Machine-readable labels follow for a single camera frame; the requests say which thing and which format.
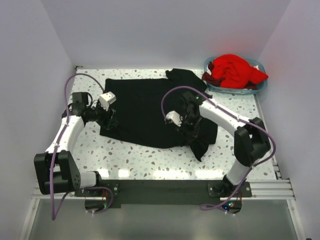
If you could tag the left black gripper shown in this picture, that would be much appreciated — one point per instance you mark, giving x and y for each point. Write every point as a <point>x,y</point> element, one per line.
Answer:
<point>108,120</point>

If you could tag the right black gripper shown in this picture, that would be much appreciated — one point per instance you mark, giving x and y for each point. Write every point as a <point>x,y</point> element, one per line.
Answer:
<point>191,135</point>

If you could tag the black t shirt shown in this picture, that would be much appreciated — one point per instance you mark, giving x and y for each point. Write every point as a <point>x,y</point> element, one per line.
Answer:
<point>139,117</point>

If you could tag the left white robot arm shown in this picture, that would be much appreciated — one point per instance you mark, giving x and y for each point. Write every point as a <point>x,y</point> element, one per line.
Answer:
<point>56,169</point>

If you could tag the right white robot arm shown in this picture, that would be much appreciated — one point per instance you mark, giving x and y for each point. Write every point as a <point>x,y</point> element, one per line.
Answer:
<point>251,141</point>

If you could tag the teal plastic laundry basket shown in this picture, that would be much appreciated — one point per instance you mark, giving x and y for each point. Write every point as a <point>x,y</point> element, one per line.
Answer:
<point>245,91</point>

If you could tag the red t shirt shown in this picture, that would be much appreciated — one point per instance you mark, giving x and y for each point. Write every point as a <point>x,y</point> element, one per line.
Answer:
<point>260,76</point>

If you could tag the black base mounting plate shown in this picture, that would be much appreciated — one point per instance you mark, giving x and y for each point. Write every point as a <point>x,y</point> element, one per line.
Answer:
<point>109,194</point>

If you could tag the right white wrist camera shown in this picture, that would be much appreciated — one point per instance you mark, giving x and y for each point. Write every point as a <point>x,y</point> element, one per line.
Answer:
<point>173,117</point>

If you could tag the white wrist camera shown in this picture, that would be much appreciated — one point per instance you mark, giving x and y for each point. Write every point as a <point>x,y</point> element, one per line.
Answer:
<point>173,117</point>
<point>106,99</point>

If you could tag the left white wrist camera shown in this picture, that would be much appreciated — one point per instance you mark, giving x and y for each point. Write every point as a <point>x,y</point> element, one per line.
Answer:
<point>106,99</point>

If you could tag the aluminium extrusion rail frame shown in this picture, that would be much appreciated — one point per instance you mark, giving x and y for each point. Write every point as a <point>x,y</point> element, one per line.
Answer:
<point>269,214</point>

